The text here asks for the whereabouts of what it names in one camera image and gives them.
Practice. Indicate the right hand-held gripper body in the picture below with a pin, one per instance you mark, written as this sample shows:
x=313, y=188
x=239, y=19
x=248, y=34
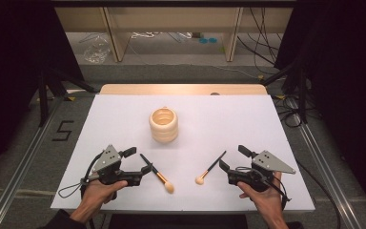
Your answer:
x=267, y=165

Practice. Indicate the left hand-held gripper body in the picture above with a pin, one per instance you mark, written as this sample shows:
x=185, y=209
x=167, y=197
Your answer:
x=108, y=165

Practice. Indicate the black makeup brush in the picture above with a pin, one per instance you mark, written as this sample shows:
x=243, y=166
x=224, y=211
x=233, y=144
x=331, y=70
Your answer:
x=157, y=173
x=208, y=170

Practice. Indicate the cream ribbed cup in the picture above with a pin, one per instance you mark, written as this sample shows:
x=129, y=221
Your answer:
x=163, y=130

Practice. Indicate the person's left hand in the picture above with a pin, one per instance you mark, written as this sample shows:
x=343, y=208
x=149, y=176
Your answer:
x=95, y=194

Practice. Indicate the person's right hand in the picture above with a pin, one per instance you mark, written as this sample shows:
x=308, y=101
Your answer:
x=268, y=202

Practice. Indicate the white board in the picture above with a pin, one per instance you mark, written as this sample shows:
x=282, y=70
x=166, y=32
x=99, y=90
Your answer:
x=203, y=133

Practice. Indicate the wooden table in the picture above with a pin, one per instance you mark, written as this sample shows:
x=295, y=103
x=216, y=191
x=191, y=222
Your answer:
x=171, y=89

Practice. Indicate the black metal stand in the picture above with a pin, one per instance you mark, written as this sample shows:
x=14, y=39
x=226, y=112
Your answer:
x=295, y=82
x=49, y=89

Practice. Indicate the clear plastic bag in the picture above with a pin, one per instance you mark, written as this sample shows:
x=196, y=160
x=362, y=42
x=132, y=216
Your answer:
x=97, y=50

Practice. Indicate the blue round discs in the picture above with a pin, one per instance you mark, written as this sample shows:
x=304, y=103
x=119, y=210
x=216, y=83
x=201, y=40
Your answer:
x=208, y=40

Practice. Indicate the aluminium rail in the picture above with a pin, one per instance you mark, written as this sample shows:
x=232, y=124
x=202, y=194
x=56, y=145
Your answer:
x=327, y=175
x=19, y=171

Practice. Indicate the wooden shelf frame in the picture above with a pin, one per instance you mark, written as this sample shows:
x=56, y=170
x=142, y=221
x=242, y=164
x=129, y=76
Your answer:
x=117, y=35

